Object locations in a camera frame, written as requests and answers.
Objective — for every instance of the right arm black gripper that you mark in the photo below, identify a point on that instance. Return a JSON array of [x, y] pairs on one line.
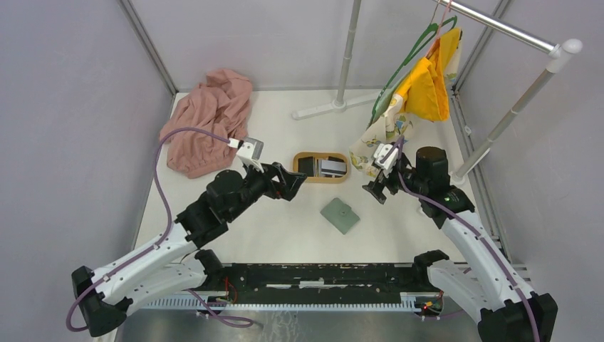
[[376, 187]]

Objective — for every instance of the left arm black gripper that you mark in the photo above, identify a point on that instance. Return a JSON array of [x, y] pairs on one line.
[[289, 183]]

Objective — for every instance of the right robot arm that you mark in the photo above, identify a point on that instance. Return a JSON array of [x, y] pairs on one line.
[[481, 264]]

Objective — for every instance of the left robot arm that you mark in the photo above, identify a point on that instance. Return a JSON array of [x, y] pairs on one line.
[[176, 260]]

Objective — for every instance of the black card in tray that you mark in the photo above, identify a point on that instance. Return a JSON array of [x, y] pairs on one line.
[[306, 165]]

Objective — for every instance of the white striped card in tray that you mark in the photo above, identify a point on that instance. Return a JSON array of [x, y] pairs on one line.
[[332, 168]]

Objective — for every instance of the cartoon print hanging garment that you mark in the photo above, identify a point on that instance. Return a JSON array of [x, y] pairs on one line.
[[389, 127]]

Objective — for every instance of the pink crumpled cloth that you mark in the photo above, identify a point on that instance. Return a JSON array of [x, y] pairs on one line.
[[221, 106]]

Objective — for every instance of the yellow hanging garment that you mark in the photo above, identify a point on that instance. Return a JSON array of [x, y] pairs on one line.
[[424, 91]]

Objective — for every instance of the green clothes hanger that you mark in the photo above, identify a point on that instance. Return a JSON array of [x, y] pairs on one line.
[[418, 50]]

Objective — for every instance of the pink clothes hanger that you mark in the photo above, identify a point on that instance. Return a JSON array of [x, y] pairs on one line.
[[439, 28]]

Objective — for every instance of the white clothes rack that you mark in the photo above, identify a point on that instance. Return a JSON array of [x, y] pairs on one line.
[[516, 98]]

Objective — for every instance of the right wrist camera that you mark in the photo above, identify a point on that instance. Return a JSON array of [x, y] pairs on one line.
[[385, 158]]

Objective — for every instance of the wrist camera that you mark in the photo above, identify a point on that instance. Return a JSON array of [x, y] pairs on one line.
[[385, 158], [248, 151]]

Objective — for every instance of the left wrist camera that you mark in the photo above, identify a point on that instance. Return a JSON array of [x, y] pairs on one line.
[[248, 151]]

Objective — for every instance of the aluminium frame rails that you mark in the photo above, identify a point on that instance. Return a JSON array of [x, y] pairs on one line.
[[221, 301]]

